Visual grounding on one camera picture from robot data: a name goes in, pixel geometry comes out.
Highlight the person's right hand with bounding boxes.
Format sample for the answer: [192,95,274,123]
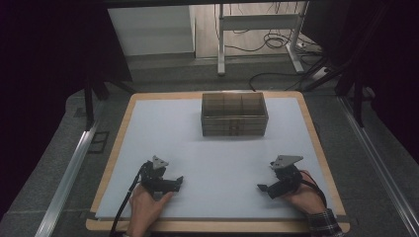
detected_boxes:
[282,169,328,215]

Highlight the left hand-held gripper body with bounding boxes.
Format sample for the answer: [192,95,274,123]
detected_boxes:
[138,155,175,196]

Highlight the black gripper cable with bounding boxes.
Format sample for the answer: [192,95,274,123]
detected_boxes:
[108,163,146,237]
[298,170,328,209]

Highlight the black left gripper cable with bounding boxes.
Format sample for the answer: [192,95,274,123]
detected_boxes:
[108,163,146,237]

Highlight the brown transparent drawer box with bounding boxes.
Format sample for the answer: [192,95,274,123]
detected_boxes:
[200,91,270,138]

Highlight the white power strip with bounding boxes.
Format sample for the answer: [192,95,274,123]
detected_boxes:
[310,66,331,82]

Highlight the long black floor cable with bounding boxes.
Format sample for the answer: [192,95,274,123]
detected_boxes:
[248,71,301,93]

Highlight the black stand legs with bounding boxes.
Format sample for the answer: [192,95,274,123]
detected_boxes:
[82,73,136,132]
[301,55,368,128]

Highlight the aluminium floor rail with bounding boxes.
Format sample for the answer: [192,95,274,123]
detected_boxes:
[34,120,101,237]
[338,96,419,237]

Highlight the white metal desk frame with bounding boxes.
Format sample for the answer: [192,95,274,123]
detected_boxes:
[216,2,307,77]

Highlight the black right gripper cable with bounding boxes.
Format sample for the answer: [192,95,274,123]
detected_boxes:
[298,170,328,209]

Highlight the dark curtain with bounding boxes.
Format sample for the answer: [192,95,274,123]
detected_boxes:
[0,0,133,218]
[301,0,419,166]

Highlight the person's left hand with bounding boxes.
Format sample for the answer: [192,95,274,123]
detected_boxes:
[126,183,174,235]

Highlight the coiled black floor cable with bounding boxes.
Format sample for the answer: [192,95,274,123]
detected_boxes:
[262,30,293,51]

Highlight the white cabinet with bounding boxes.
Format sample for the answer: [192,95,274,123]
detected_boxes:
[107,5,197,57]

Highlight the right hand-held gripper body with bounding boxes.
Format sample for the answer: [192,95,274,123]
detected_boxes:
[267,154,304,199]

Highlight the white table mat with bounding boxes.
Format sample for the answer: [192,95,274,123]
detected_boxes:
[94,96,339,221]

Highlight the black floor frame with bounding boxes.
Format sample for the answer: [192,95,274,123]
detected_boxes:
[87,130,111,154]

